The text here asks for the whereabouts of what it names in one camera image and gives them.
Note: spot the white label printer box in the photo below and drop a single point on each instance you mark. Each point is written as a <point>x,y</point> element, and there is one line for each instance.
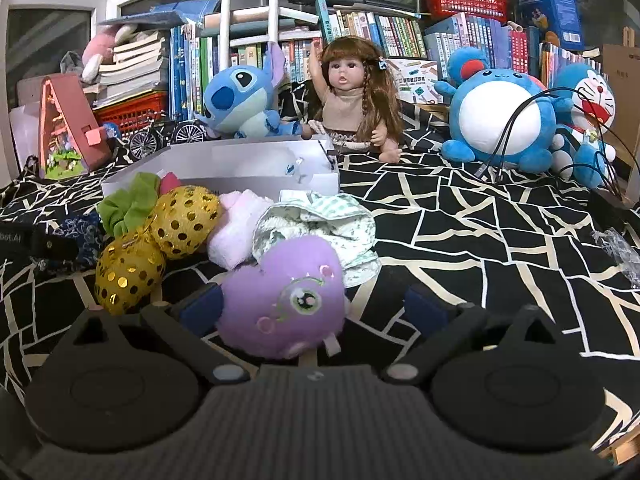
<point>417,80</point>

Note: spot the white cardboard box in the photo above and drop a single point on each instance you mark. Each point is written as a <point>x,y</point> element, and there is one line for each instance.
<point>225,160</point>

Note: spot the round blue white plush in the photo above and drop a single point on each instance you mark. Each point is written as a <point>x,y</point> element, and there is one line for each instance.
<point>495,115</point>

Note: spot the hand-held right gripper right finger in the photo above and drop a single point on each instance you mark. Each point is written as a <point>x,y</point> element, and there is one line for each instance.
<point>425,307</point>

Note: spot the red plastic crate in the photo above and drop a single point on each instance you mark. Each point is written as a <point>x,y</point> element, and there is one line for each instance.
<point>132,107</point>

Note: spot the small blue tin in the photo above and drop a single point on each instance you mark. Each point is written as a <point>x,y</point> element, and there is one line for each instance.
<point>112,130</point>

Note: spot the white ladder frame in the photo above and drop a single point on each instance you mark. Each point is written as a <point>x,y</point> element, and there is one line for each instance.
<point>274,0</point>

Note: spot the long-haired baby doll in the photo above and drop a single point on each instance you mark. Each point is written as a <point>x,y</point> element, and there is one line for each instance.
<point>350,110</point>

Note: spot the blue cartoon carton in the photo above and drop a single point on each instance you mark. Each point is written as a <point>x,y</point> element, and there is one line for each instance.
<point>550,5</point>

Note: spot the stack of flat-lying books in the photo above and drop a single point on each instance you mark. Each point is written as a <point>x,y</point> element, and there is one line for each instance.
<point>135,67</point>

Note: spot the pink model house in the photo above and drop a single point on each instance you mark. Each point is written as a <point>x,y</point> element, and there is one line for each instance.
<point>70,125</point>

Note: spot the clear plastic bag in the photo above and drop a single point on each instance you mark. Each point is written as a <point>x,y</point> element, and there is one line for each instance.
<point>620,255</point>

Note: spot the pink scrunchie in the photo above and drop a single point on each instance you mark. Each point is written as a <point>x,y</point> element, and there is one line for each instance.
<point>170,182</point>

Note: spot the row of blue red books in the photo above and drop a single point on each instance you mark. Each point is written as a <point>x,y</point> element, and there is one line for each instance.
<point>480,40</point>

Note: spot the row of slanted colourful books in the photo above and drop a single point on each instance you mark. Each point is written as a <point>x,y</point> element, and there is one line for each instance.
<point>380,30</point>

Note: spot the pink bunny plush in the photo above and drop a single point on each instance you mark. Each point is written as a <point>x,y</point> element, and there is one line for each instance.
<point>102,47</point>

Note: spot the purple plush toy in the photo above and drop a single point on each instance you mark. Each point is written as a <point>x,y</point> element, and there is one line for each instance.
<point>285,300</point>

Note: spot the miniature black bicycle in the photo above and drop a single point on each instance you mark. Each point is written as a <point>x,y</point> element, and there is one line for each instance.
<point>150,140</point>

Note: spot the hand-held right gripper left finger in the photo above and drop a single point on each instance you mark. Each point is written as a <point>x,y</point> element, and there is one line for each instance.
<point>202,310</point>

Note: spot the blue robot cat plush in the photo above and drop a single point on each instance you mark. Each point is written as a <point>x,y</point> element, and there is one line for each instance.
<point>590,95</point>

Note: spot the red plastic basket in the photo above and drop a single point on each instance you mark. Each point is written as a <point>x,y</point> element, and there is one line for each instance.
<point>465,0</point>

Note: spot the dark blue patterned cloth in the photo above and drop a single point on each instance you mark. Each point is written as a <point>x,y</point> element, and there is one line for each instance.
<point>82,237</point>

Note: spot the green checked cloth hat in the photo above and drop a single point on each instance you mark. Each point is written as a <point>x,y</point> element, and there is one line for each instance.
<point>325,225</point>

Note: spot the brown cardboard box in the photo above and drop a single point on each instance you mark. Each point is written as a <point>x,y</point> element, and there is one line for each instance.
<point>622,85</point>

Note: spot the green scrunchie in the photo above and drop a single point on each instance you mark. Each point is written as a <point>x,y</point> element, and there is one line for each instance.
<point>127,205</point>

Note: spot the pale pink fluffy towel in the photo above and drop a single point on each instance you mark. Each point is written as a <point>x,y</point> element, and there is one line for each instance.
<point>235,230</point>

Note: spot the blue alien plush toy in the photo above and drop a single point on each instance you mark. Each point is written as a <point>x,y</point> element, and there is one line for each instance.
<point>235,100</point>

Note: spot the row of blue green books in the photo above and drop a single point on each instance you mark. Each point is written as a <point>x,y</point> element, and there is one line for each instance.
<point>192,70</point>

